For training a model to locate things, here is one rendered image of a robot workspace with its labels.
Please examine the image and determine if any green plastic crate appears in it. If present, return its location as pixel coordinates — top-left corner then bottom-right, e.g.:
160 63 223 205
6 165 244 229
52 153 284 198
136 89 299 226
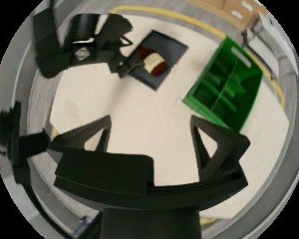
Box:
182 37 264 132

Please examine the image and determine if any brown glass bottle with cream label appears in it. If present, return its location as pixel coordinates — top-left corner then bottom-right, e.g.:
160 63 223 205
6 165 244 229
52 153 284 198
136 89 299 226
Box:
137 46 168 79

